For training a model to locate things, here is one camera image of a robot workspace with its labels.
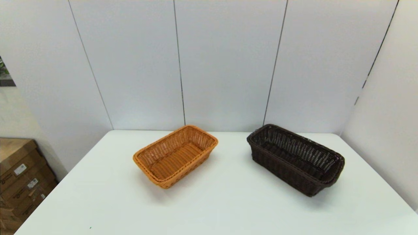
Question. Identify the orange wicker basket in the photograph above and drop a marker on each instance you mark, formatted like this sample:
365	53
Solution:
173	160

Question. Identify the dark brown wicker basket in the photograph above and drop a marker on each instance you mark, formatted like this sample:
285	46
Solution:
294	156

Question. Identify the cardboard box with white label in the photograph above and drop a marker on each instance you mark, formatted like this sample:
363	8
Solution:
16	156
32	204
32	183

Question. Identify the framed plant picture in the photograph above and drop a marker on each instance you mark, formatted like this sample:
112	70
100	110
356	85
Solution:
6	73

